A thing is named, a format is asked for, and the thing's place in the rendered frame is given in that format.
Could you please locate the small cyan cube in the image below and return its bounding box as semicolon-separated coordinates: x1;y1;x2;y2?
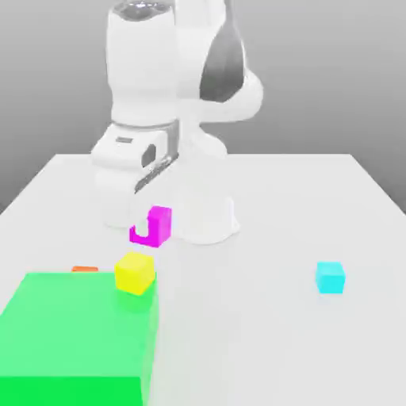
315;260;347;295

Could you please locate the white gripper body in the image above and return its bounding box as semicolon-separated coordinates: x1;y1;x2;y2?
94;152;181;211

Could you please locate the small yellow cube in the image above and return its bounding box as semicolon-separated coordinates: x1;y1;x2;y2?
114;251;157;297

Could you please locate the large green box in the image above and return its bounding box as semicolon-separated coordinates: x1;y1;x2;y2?
0;271;159;406

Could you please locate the small magenta cube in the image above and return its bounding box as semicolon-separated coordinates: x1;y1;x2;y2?
128;205;173;249

